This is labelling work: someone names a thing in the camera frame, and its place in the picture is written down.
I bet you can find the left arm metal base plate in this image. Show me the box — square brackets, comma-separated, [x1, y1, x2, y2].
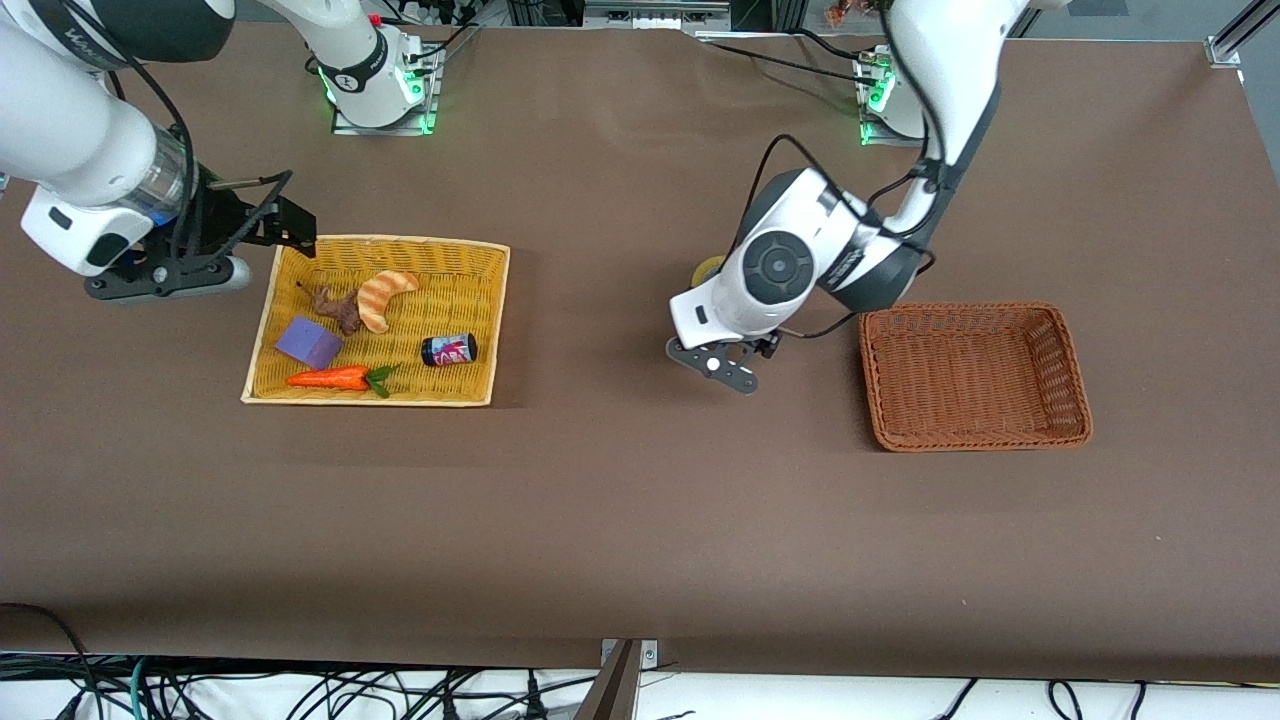
[858, 58, 926, 148]

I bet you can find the yellow wicker tray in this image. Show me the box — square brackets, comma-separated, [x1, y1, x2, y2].
[240, 234, 512, 408]

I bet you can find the toy croissant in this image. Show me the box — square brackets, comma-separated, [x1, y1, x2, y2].
[357, 270, 422, 335]

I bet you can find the looping black cable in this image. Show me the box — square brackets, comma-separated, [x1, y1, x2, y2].
[0, 602, 97, 720]

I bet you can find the orange toy carrot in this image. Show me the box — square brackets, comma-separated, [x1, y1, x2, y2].
[286, 364, 401, 400]

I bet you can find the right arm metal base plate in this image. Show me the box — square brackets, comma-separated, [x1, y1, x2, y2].
[330, 68, 442, 137]

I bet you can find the purple foam cube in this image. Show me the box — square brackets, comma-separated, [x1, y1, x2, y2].
[275, 316, 344, 371]

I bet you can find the brown wicker basket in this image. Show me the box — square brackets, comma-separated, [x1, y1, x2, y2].
[858, 301, 1094, 454]

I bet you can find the small metal bracket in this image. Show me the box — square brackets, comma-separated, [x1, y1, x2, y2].
[600, 638, 660, 669]

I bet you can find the small black printed can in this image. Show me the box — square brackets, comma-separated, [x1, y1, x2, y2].
[420, 333, 479, 368]

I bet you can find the brown toy figure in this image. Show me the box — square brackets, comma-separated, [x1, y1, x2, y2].
[296, 281, 364, 336]

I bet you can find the dark metal post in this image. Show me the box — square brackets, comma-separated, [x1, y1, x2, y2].
[575, 640, 642, 720]

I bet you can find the aluminium corner bracket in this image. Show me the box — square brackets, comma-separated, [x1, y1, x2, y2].
[1204, 0, 1280, 70]

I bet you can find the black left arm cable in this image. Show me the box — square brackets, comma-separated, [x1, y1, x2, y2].
[740, 0, 947, 342]

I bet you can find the thin black cable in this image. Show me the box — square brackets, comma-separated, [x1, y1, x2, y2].
[695, 28, 881, 91]

